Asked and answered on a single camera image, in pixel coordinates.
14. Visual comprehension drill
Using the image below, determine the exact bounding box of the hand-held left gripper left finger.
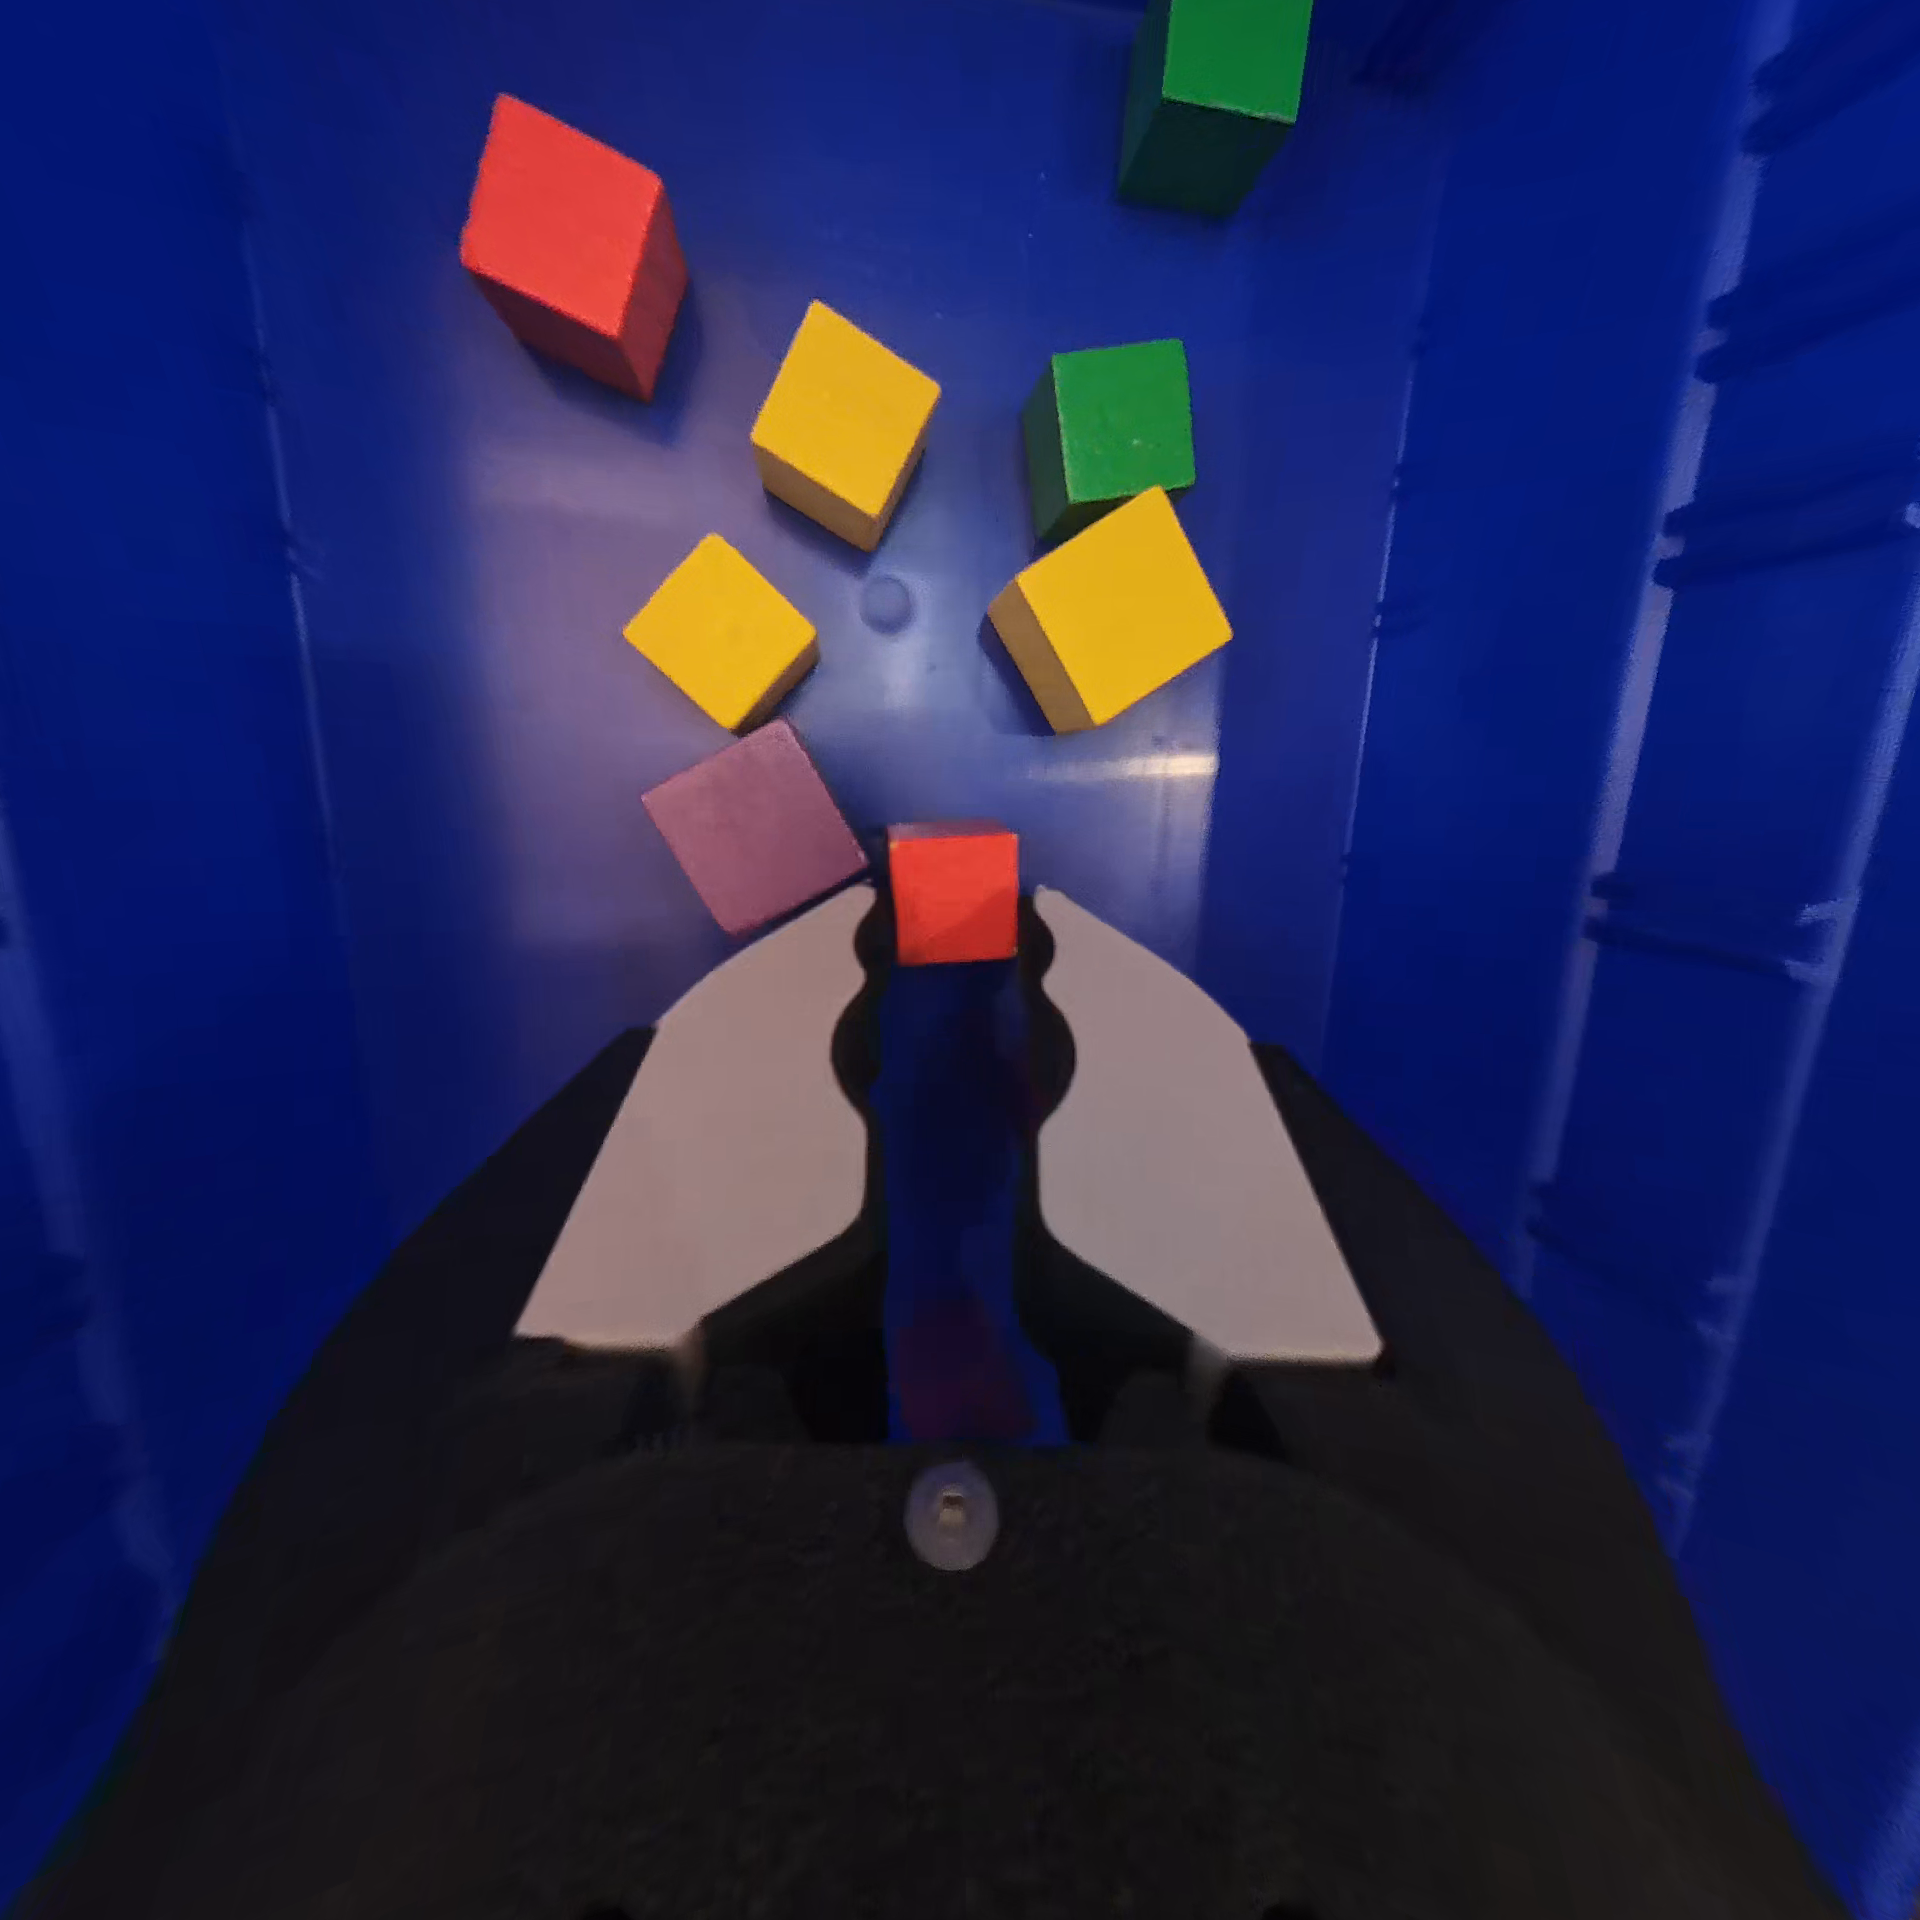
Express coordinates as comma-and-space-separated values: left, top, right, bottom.
513, 882, 889, 1366

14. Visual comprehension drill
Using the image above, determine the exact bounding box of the green wooden cube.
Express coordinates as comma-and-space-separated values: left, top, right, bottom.
1113, 0, 1317, 220
1024, 336, 1201, 545

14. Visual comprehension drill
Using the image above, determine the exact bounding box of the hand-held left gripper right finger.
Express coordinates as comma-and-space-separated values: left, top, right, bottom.
1018, 884, 1385, 1369

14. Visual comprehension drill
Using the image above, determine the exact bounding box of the purple wooden cube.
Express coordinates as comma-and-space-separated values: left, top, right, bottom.
640, 718, 874, 940

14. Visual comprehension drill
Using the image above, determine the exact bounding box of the blue plastic bin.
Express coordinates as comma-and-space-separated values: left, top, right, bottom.
0, 0, 1920, 1920

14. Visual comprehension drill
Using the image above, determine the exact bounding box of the yellow wooden cube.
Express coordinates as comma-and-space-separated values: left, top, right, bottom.
748, 299, 944, 554
985, 485, 1236, 736
622, 533, 822, 732

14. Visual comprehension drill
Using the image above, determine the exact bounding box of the red wooden cube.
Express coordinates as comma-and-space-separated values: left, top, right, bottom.
458, 93, 693, 404
885, 820, 1021, 968

